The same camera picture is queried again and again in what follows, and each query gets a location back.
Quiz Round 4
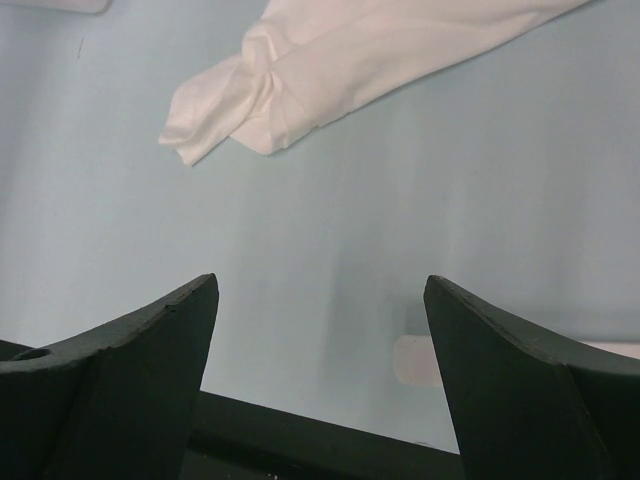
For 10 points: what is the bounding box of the white t shirt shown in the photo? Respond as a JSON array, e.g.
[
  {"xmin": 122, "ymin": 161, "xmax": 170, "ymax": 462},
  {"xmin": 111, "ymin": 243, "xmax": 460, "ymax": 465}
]
[{"xmin": 159, "ymin": 0, "xmax": 576, "ymax": 165}]

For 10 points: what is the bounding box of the white plastic basket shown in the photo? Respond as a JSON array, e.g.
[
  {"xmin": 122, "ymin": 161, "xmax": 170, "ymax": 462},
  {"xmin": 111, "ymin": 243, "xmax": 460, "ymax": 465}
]
[{"xmin": 45, "ymin": 0, "xmax": 111, "ymax": 14}]

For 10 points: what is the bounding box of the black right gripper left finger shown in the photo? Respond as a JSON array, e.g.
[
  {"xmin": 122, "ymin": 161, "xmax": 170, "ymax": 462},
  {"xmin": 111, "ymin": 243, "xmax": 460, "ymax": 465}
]
[{"xmin": 1, "ymin": 274, "xmax": 219, "ymax": 479}]

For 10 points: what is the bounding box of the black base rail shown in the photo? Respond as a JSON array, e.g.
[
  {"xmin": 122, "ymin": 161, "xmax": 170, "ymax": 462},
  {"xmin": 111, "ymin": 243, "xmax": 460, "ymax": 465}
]
[{"xmin": 180, "ymin": 392, "xmax": 465, "ymax": 480}]

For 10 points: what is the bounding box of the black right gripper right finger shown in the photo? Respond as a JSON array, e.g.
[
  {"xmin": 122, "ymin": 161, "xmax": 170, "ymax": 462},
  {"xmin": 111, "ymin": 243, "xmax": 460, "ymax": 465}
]
[{"xmin": 424, "ymin": 275, "xmax": 639, "ymax": 479}]

